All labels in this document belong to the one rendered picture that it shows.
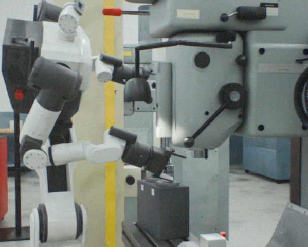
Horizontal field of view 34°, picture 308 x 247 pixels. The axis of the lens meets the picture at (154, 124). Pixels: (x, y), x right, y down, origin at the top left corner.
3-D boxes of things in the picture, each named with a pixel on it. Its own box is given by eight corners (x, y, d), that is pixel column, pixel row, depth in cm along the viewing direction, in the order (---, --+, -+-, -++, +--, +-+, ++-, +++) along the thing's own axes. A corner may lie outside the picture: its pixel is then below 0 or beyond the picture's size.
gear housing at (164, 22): (169, 27, 128) (169, -14, 127) (147, 38, 151) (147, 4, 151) (289, 30, 136) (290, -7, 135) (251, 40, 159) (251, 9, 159)
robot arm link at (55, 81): (26, 101, 157) (42, 65, 152) (29, 89, 165) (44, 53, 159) (61, 115, 161) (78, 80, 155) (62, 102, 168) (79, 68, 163)
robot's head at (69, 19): (56, 36, 169) (58, 12, 164) (60, 23, 177) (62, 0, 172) (75, 40, 169) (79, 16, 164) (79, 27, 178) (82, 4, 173)
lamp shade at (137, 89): (118, 101, 132) (118, 77, 132) (140, 101, 137) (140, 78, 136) (134, 101, 126) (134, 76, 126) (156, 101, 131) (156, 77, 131)
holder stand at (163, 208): (159, 240, 179) (159, 184, 178) (137, 226, 199) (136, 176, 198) (189, 236, 184) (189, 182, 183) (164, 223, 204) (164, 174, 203)
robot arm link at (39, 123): (8, 161, 165) (33, 107, 156) (14, 141, 176) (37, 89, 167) (41, 173, 169) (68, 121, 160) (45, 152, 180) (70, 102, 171)
